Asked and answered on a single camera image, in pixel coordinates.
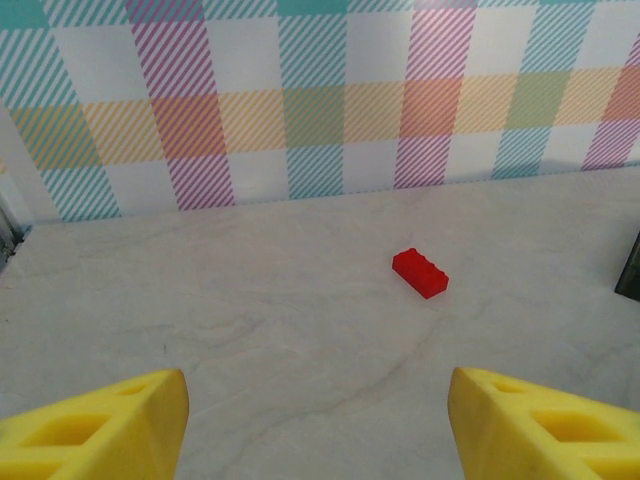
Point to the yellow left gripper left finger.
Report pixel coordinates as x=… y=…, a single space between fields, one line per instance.
x=100 y=430

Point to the black grey chessboard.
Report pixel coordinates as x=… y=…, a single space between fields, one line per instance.
x=630 y=275

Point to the small red toy brick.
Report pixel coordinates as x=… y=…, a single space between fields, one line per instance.
x=422 y=274

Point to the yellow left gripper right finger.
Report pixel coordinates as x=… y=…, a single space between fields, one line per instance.
x=525 y=430

